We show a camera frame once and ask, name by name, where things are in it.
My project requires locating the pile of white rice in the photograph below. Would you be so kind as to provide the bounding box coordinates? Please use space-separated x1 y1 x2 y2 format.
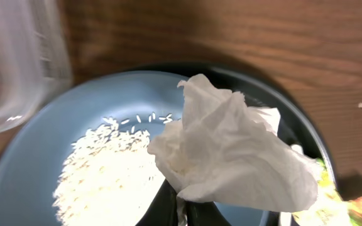
53 114 172 226

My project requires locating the round black tray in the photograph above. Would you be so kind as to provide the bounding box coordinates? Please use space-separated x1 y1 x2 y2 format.
136 62 336 225

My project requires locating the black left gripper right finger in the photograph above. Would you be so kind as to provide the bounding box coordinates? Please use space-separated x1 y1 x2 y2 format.
186 202 231 226

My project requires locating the clear plastic bin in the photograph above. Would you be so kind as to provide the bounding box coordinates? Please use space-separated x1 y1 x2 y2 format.
0 0 73 132

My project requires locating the blue plate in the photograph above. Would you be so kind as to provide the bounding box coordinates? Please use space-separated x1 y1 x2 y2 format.
0 70 270 226

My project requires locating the white paper napkin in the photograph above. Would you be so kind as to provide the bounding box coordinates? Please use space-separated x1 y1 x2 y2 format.
148 74 318 212

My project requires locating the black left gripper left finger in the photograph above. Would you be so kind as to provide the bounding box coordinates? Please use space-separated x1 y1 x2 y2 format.
136 180 178 226

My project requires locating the green yellow snack wrapper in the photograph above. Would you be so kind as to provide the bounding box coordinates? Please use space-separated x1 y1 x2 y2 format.
292 158 362 226

